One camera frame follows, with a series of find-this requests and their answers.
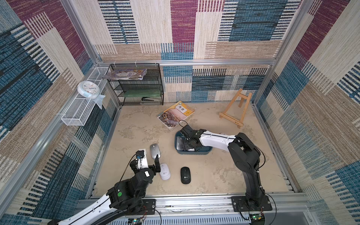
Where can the small wooden easel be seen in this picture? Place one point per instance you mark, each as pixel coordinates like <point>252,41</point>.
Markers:
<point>243,104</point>

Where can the yellow textbook on table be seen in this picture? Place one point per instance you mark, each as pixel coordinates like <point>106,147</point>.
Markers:
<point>174,114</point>

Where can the teal plastic storage box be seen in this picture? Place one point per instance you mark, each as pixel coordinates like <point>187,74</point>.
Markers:
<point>203,151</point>

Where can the silver slim mouse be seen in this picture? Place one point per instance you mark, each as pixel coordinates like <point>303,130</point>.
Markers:
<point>155,151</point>

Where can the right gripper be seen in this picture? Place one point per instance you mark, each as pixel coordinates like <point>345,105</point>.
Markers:
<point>190,137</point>

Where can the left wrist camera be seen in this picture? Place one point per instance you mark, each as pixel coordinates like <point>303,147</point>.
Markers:
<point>141,159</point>

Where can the white ribbed mouse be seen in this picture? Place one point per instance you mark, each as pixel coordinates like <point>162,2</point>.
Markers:
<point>165,173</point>

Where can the magazine on shelf top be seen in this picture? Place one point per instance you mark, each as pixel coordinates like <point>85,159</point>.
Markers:
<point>125,74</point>

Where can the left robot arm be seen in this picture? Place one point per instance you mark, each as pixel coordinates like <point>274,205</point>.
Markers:
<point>125,198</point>

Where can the black stapler on shelf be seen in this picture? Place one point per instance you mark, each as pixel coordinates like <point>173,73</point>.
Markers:
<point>150,99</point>

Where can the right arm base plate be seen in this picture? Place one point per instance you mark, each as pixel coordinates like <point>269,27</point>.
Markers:
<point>242,204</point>

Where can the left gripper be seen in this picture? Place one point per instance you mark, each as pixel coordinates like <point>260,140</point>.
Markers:
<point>157,168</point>

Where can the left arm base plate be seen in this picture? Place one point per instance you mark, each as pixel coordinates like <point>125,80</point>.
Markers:
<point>148,207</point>

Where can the white round clock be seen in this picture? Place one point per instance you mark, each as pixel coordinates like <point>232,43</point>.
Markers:
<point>88,89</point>

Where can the black Lecoo mouse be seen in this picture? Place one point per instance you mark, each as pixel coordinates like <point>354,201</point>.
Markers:
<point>185,175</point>

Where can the white wire wall basket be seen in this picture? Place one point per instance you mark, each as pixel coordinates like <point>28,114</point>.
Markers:
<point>80,108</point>

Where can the black wire mesh shelf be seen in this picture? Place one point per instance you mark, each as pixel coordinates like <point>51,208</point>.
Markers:
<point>130,92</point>

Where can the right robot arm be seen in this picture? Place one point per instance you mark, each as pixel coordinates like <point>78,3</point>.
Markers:
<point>245,155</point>

